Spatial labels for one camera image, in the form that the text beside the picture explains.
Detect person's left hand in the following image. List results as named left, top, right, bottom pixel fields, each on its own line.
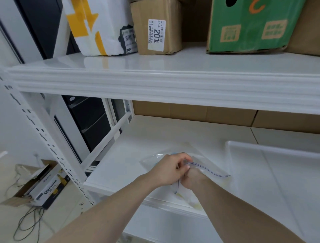
left=146, top=153, right=193, bottom=188

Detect green cardboard box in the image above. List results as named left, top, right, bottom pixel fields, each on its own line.
left=206, top=0, right=307, bottom=54

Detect tall box with white labels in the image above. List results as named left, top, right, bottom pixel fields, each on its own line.
left=284, top=0, right=320, bottom=56

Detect black cable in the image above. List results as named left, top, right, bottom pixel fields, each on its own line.
left=12, top=206, right=45, bottom=242

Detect black drawer cabinet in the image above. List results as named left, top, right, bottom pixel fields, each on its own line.
left=15, top=0, right=113, bottom=152

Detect brown cardboard back panel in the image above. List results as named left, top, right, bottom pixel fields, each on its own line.
left=132, top=100, right=320, bottom=135
left=179, top=0, right=213, bottom=43

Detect person's left forearm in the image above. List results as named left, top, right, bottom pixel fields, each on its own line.
left=46, top=174, right=160, bottom=243

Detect white foam package yellow tape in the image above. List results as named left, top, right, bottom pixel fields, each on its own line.
left=62, top=0, right=138, bottom=56

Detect clear plastic bag with label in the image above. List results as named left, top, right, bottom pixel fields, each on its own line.
left=139, top=143, right=232, bottom=211

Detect person's right hand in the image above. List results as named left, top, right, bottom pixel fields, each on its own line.
left=179, top=168, right=209, bottom=192

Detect white metal shelving rack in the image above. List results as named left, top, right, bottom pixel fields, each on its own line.
left=0, top=0, right=320, bottom=243

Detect white window frame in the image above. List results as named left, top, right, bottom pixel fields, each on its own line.
left=101, top=98, right=135, bottom=131

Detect white and blue beer carton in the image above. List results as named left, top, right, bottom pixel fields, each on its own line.
left=0, top=160, right=71, bottom=210

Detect white plastic tray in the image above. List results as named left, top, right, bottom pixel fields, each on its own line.
left=225, top=141, right=320, bottom=243

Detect brown box with white label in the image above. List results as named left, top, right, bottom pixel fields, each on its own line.
left=130, top=0, right=182, bottom=55

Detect person's right forearm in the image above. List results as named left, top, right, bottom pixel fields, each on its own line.
left=194, top=176, right=307, bottom=243

